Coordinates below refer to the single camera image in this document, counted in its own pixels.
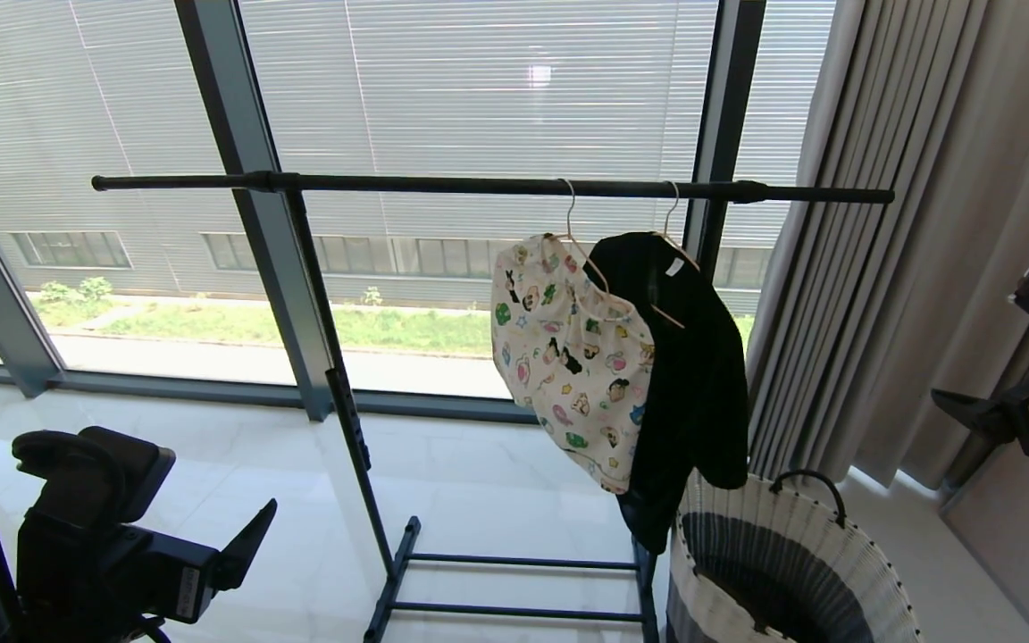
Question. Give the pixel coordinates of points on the cream printed garment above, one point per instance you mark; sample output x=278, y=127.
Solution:
x=568, y=375

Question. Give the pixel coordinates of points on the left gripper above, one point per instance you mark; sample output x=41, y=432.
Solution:
x=86, y=563

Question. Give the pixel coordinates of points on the pink clothes hanger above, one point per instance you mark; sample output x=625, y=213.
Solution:
x=570, y=214
x=671, y=214

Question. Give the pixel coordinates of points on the black garment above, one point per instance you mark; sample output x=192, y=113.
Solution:
x=702, y=384

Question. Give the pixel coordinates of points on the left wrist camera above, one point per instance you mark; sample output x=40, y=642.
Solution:
x=197, y=580

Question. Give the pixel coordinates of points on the black clothes rack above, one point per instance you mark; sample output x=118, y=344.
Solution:
x=479, y=186

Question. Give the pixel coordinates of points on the beige curtain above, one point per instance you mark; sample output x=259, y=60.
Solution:
x=907, y=223

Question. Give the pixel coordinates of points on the white laundry basket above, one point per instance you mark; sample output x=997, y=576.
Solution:
x=836, y=545

